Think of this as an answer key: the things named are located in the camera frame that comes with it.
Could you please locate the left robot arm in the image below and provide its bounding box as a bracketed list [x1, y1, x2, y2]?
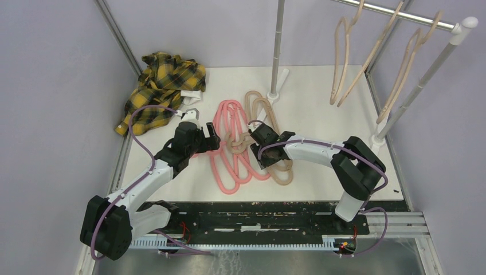
[80, 121, 221, 260]

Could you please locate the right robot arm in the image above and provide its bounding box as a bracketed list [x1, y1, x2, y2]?
[248, 123, 388, 234]

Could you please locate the pink hanger middle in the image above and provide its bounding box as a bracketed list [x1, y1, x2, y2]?
[208, 100, 254, 195]

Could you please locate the yellow plaid shirt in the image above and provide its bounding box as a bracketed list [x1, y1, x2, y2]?
[114, 52, 206, 136]

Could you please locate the clothes rack metal white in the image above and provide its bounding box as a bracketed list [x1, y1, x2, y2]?
[265, 0, 479, 152]

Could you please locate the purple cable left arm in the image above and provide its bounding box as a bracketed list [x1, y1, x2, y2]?
[89, 105, 183, 261]

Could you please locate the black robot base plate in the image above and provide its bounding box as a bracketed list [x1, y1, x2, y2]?
[144, 200, 371, 246]

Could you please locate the white cable duct strip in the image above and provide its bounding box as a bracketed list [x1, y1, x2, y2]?
[129, 234, 339, 252]

